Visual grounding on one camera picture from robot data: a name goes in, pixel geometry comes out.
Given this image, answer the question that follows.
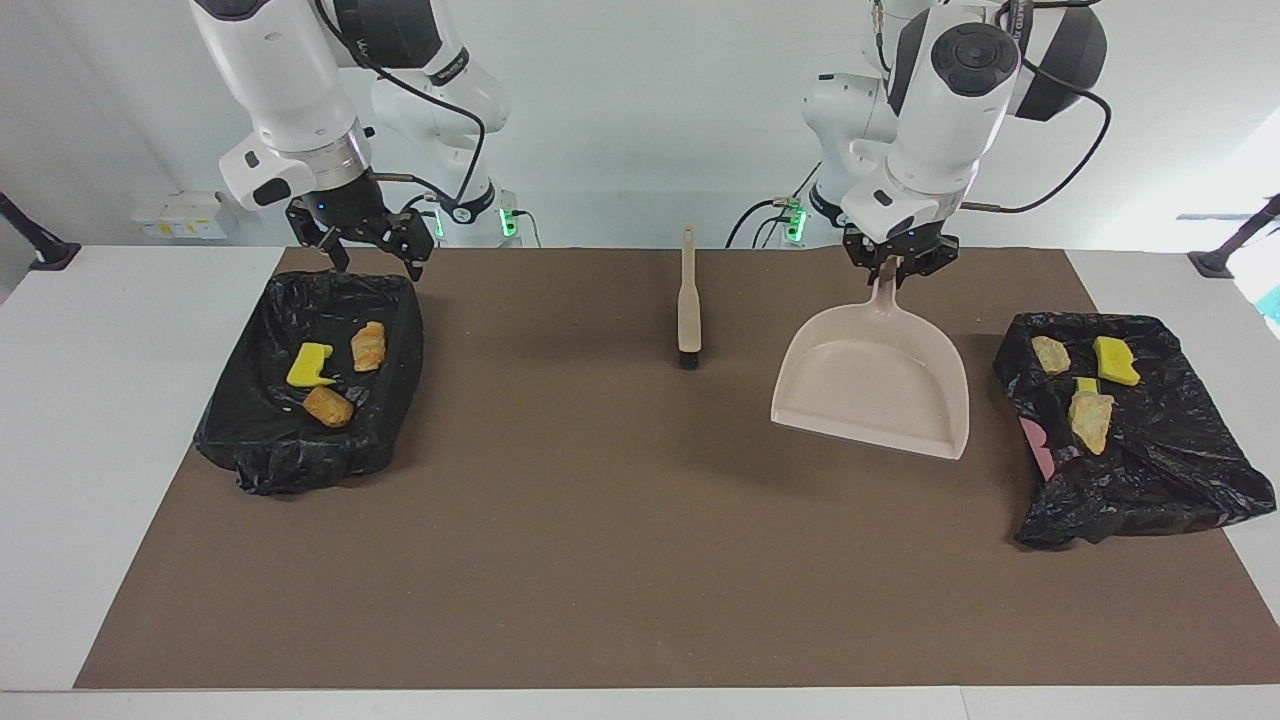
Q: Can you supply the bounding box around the pink bin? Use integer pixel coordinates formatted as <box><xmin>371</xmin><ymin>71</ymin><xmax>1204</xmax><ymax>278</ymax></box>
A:
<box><xmin>1018</xmin><ymin>415</ymin><xmax>1056</xmax><ymax>481</ymax></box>

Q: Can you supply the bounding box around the brown table mat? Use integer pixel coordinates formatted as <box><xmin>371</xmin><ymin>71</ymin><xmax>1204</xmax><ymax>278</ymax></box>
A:
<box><xmin>73</xmin><ymin>247</ymin><xmax>1280</xmax><ymax>691</ymax></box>

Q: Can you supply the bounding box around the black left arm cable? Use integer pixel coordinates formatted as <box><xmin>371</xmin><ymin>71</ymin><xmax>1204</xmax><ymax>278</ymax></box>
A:
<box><xmin>870</xmin><ymin>0</ymin><xmax>1114</xmax><ymax>215</ymax></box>

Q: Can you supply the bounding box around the striped croissant with pale end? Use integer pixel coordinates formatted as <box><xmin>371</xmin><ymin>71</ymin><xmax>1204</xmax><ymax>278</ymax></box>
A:
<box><xmin>1068</xmin><ymin>391</ymin><xmax>1115</xmax><ymax>457</ymax></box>

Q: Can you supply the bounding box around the black base cable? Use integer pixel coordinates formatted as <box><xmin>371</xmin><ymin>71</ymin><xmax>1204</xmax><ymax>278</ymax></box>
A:
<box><xmin>725</xmin><ymin>160</ymin><xmax>831</xmax><ymax>249</ymax></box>
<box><xmin>405</xmin><ymin>193</ymin><xmax>446</xmax><ymax>241</ymax></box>

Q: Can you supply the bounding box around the black stand foot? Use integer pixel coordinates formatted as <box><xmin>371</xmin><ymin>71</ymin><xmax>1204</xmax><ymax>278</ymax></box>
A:
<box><xmin>0</xmin><ymin>192</ymin><xmax>81</xmax><ymax>272</ymax></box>
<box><xmin>1188</xmin><ymin>195</ymin><xmax>1280</xmax><ymax>279</ymax></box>

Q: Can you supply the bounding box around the brown fried nugget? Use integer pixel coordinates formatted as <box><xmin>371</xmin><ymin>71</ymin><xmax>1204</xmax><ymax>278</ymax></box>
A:
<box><xmin>303</xmin><ymin>386</ymin><xmax>355</xmax><ymax>429</ymax></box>

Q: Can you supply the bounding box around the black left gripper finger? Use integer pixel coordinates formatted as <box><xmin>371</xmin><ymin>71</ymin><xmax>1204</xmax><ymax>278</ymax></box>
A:
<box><xmin>842</xmin><ymin>228</ymin><xmax>883</xmax><ymax>276</ymax></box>
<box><xmin>903</xmin><ymin>236</ymin><xmax>961</xmax><ymax>293</ymax></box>

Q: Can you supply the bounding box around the beige plastic dustpan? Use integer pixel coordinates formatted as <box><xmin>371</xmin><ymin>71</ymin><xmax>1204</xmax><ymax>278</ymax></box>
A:
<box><xmin>770</xmin><ymin>262</ymin><xmax>971</xmax><ymax>462</ymax></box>

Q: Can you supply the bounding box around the orange striped pastry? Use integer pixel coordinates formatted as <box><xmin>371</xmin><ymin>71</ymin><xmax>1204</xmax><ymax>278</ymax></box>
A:
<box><xmin>350</xmin><ymin>321</ymin><xmax>387</xmax><ymax>373</ymax></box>

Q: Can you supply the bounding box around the black trash bag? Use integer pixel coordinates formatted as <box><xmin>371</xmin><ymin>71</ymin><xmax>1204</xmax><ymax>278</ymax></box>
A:
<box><xmin>193</xmin><ymin>267</ymin><xmax>425</xmax><ymax>497</ymax></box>
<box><xmin>992</xmin><ymin>311</ymin><xmax>1278</xmax><ymax>549</ymax></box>

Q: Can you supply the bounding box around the white wall socket box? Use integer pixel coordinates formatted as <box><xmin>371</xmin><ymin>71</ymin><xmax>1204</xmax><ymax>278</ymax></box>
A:
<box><xmin>132</xmin><ymin>192</ymin><xmax>229</xmax><ymax>241</ymax></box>

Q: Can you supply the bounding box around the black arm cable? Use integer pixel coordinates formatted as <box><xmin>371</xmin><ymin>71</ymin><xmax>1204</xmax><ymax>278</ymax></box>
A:
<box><xmin>315</xmin><ymin>0</ymin><xmax>489</xmax><ymax>211</ymax></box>
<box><xmin>870</xmin><ymin>0</ymin><xmax>1114</xmax><ymax>215</ymax></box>

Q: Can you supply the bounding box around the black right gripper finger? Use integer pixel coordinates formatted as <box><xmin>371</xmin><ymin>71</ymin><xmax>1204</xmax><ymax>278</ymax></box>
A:
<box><xmin>286</xmin><ymin>198</ymin><xmax>351</xmax><ymax>273</ymax></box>
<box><xmin>378</xmin><ymin>207</ymin><xmax>434</xmax><ymax>284</ymax></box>

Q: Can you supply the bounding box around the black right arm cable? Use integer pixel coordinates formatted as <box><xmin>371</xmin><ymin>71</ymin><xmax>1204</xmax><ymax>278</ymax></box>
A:
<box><xmin>315</xmin><ymin>0</ymin><xmax>489</xmax><ymax>211</ymax></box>

